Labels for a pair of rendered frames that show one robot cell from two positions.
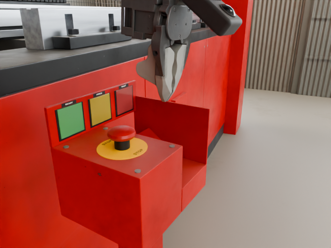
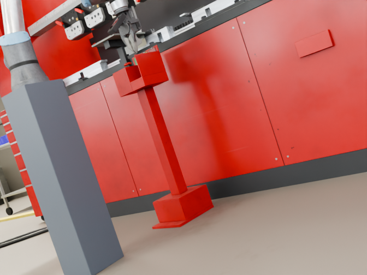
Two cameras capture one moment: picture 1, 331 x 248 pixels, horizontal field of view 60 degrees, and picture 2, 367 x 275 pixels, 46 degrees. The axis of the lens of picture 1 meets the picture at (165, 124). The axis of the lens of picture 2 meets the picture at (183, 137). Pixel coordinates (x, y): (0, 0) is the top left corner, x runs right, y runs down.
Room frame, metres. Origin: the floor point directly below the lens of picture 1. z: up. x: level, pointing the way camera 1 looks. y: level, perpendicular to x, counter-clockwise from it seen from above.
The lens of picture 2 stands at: (1.02, -2.01, 0.47)
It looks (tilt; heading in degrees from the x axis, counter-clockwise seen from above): 3 degrees down; 104
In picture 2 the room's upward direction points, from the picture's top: 19 degrees counter-clockwise
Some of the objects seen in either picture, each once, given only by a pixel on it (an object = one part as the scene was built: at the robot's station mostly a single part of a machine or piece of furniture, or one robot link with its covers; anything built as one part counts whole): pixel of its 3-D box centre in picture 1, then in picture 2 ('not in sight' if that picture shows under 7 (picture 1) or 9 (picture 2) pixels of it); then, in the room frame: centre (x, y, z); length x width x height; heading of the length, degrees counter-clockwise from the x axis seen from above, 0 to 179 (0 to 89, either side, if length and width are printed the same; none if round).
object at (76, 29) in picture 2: not in sight; (76, 24); (-0.06, 0.65, 1.25); 0.15 x 0.09 x 0.17; 157
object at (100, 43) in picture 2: not in sight; (118, 39); (0.28, 0.35, 1.00); 0.26 x 0.18 x 0.01; 67
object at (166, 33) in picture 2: not in sight; (146, 46); (0.38, 0.47, 0.92); 0.39 x 0.06 x 0.10; 157
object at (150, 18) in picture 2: not in sight; (153, 30); (0.32, 1.05, 1.12); 1.13 x 0.02 x 0.44; 157
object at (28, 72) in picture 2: not in sight; (27, 76); (0.10, -0.40, 0.82); 0.15 x 0.15 x 0.10
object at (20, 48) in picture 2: not in sight; (18, 49); (0.10, -0.40, 0.94); 0.13 x 0.12 x 0.14; 124
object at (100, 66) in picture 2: not in sight; (81, 79); (-0.17, 0.71, 0.92); 0.50 x 0.06 x 0.10; 157
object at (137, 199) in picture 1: (137, 152); (138, 71); (0.41, 0.05, 0.75); 0.20 x 0.16 x 0.18; 148
